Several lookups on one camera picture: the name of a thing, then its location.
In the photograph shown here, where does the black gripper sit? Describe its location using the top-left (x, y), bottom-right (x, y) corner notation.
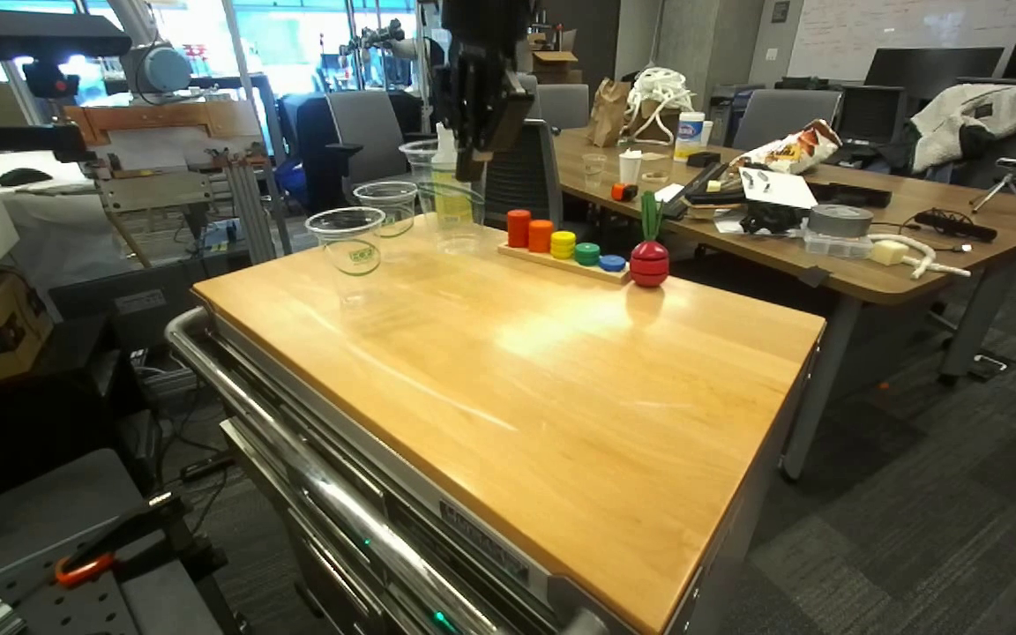
top-left (451, 46), bottom-right (532, 183)

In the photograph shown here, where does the clear plastic cup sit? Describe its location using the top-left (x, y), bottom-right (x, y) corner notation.
top-left (351, 180), bottom-right (418, 236)
top-left (304, 205), bottom-right (384, 277)

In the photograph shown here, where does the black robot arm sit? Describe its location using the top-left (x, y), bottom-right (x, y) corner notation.
top-left (434, 0), bottom-right (532, 180)

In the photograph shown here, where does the yellow label spray bottle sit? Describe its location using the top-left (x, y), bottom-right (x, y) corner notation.
top-left (431, 123), bottom-right (471, 223)

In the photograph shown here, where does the grey office chair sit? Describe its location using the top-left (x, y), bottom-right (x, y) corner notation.
top-left (484, 116), bottom-right (563, 229)

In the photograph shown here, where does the red wooden cylinder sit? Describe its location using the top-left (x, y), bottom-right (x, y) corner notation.
top-left (505, 210), bottom-right (532, 246)

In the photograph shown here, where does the orange wooden cylinder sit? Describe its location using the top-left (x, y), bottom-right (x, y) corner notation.
top-left (530, 218), bottom-right (552, 256)

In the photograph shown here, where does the yellow wooden cylinder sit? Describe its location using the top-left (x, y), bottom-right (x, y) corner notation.
top-left (551, 229), bottom-right (576, 260)

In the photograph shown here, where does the green wooden cylinder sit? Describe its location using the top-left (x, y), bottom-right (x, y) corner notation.
top-left (576, 245), bottom-right (598, 267)

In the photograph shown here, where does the brown paper bag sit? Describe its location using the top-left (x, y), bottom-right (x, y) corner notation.
top-left (589, 78), bottom-right (628, 149)

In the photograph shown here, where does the blue wooden cylinder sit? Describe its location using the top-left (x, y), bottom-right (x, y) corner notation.
top-left (598, 256), bottom-right (624, 272)

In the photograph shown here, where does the white wipes canister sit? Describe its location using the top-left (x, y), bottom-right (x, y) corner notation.
top-left (673, 109), bottom-right (706, 164)

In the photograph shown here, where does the steel tool cart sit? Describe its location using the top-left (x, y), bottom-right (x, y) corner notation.
top-left (163, 307), bottom-right (698, 635)

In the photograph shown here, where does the snack chip bag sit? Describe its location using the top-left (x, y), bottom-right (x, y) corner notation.
top-left (745, 120), bottom-right (843, 175)

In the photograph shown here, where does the brown office desk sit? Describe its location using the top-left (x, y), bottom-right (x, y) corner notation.
top-left (551, 123), bottom-right (1016, 485)

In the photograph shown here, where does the grey duct tape roll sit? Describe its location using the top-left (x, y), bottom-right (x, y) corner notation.
top-left (806, 205), bottom-right (871, 236)

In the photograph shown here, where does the orange handled clamp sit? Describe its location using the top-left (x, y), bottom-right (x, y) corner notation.
top-left (53, 554), bottom-right (115, 591)

